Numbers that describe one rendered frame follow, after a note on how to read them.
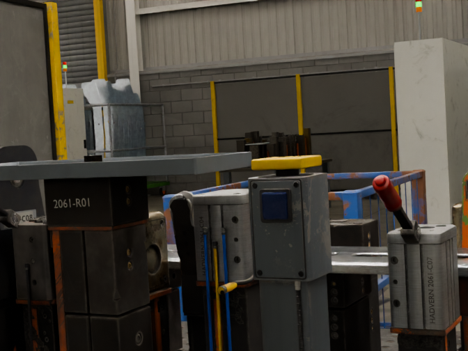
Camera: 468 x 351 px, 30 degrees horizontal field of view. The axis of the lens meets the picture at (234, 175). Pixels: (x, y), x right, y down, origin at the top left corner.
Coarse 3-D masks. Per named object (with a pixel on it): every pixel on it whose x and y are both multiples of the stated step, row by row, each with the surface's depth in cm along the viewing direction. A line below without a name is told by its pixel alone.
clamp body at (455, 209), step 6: (456, 204) 135; (456, 210) 135; (456, 216) 135; (456, 222) 135; (456, 228) 135; (462, 318) 136; (462, 324) 136; (462, 330) 136; (462, 336) 136; (462, 342) 137; (462, 348) 137
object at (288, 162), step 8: (256, 160) 95; (264, 160) 94; (272, 160) 94; (280, 160) 93; (288, 160) 93; (296, 160) 92; (304, 160) 93; (312, 160) 95; (320, 160) 97; (256, 168) 95; (264, 168) 94; (272, 168) 94; (280, 168) 93; (288, 168) 93; (296, 168) 92; (304, 168) 93
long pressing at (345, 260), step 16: (176, 256) 137; (336, 256) 128; (352, 256) 127; (368, 256) 126; (464, 256) 123; (336, 272) 120; (352, 272) 119; (368, 272) 118; (384, 272) 117; (464, 272) 112
